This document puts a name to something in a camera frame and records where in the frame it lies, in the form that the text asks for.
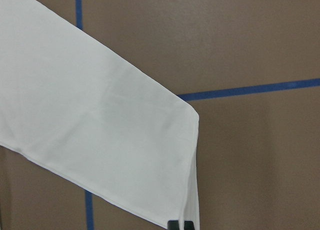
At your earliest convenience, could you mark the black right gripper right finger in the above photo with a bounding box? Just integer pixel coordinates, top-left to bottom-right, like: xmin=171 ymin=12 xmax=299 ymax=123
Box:
xmin=183 ymin=221 xmax=195 ymax=230

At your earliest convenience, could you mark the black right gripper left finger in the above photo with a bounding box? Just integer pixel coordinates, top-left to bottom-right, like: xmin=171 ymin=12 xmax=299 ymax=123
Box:
xmin=167 ymin=220 xmax=180 ymax=230

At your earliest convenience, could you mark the white long-sleeve printed shirt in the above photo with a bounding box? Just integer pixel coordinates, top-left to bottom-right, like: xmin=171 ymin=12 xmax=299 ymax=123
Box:
xmin=0 ymin=0 xmax=200 ymax=229

